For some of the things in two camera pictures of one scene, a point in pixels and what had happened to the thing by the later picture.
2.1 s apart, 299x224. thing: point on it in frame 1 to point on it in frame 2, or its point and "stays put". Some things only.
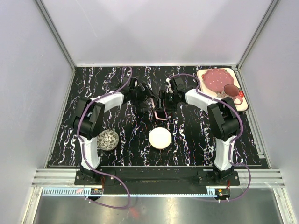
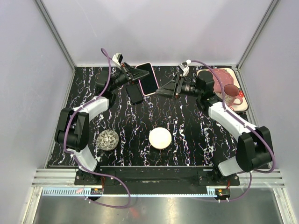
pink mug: (232, 91) stays put
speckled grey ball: (107, 140) stays put
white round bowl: (160, 138) stays put
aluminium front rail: (50, 178) stays put
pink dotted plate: (215, 80) stays put
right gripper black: (163, 95) to (173, 88)
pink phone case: (153, 104) to (149, 83)
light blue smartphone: (161, 114) to (148, 83)
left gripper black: (145, 95) to (133, 73)
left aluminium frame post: (48, 21) stays put
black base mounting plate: (157, 180) stays put
